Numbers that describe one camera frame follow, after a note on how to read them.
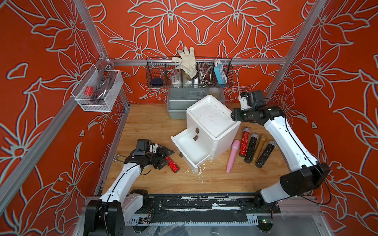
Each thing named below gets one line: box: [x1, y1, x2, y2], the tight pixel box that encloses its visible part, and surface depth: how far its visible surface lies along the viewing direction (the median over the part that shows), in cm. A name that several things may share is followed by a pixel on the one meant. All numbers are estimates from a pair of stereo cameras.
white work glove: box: [172, 46, 198, 80], surface depth 90 cm
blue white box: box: [213, 62, 228, 85], surface depth 89 cm
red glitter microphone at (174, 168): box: [165, 156, 181, 174], surface depth 85 cm
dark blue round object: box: [151, 77, 164, 88], surface depth 100 cm
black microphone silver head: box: [244, 133, 259, 164], surface depth 92 cm
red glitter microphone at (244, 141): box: [239, 127, 251, 158], surface depth 95 cm
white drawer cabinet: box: [170, 94, 242, 174], surface depth 85 cm
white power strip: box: [171, 73, 182, 86], surface depth 96 cm
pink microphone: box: [225, 139, 241, 174], surface depth 91 cm
